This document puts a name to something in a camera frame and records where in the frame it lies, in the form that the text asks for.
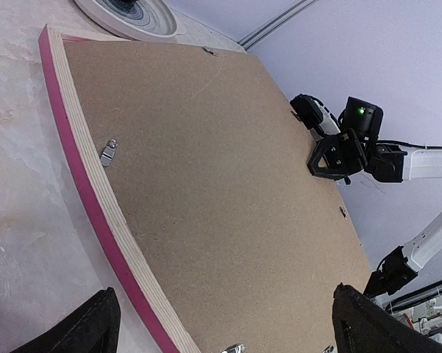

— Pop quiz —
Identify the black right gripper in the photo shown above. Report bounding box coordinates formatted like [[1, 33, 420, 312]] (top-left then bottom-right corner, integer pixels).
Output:
[[307, 128, 375, 180]]

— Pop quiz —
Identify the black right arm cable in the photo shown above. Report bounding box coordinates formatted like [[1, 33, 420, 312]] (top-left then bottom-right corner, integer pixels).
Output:
[[374, 138, 442, 151]]

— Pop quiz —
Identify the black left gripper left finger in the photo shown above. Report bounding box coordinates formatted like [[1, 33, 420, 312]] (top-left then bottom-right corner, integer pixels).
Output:
[[15, 287, 121, 353]]

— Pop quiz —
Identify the right aluminium corner post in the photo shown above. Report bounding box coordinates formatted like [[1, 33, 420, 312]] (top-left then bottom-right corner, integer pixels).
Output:
[[238, 0, 318, 51]]

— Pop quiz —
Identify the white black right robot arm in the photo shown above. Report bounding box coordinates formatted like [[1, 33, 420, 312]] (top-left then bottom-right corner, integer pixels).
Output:
[[290, 94, 442, 298]]

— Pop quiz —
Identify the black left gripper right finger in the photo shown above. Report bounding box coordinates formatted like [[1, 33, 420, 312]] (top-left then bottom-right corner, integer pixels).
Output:
[[332, 284, 442, 352]]

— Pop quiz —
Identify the striped ceramic plate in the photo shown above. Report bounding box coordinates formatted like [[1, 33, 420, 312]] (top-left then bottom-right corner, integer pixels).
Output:
[[75, 0, 186, 43]]

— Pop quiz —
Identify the pink wooden picture frame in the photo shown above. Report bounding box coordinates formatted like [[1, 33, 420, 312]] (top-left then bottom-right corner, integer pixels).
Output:
[[38, 24, 199, 352]]

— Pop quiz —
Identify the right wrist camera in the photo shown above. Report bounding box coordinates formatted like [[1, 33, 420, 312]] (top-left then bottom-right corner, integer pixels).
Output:
[[290, 94, 341, 137]]

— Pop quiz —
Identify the brown backing board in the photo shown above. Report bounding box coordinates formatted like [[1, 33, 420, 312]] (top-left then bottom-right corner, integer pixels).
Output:
[[65, 41, 371, 352]]

